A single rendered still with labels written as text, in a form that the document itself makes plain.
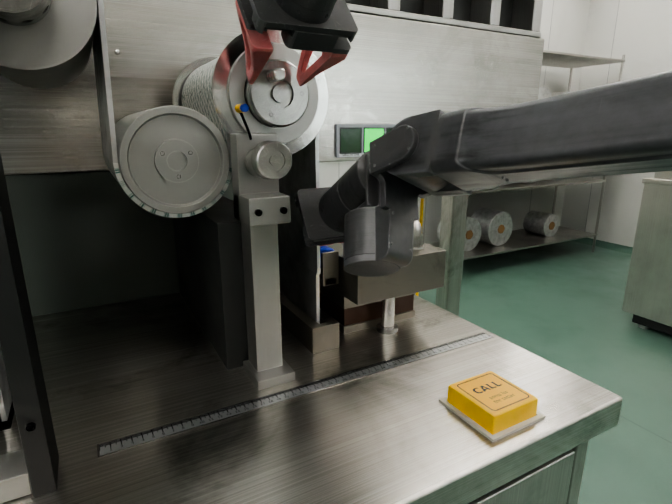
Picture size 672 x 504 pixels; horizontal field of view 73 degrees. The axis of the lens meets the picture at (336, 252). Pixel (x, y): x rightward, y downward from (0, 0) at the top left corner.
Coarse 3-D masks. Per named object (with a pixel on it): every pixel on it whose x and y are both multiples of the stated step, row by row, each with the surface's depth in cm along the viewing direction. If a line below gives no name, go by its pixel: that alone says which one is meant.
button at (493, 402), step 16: (464, 384) 52; (480, 384) 52; (496, 384) 52; (512, 384) 52; (448, 400) 52; (464, 400) 50; (480, 400) 49; (496, 400) 49; (512, 400) 49; (528, 400) 49; (480, 416) 48; (496, 416) 47; (512, 416) 48; (528, 416) 49; (496, 432) 47
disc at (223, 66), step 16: (272, 32) 52; (224, 48) 51; (240, 48) 51; (224, 64) 51; (224, 80) 51; (320, 80) 57; (224, 96) 52; (320, 96) 57; (224, 112) 52; (320, 112) 58; (224, 128) 53; (240, 128) 53; (320, 128) 58; (288, 144) 57; (304, 144) 58
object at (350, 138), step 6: (342, 132) 96; (348, 132) 97; (354, 132) 97; (360, 132) 98; (342, 138) 96; (348, 138) 97; (354, 138) 98; (360, 138) 98; (342, 144) 96; (348, 144) 97; (354, 144) 98; (360, 144) 99; (342, 150) 97; (348, 150) 98; (354, 150) 98; (360, 150) 99
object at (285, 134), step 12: (276, 48) 53; (288, 48) 53; (240, 60) 51; (288, 60) 54; (240, 72) 51; (228, 84) 51; (240, 84) 52; (312, 84) 56; (228, 96) 51; (240, 96) 52; (312, 96) 56; (312, 108) 57; (240, 120) 53; (252, 120) 53; (300, 120) 56; (312, 120) 57; (252, 132) 54; (264, 132) 54; (276, 132) 55; (288, 132) 56; (300, 132) 57
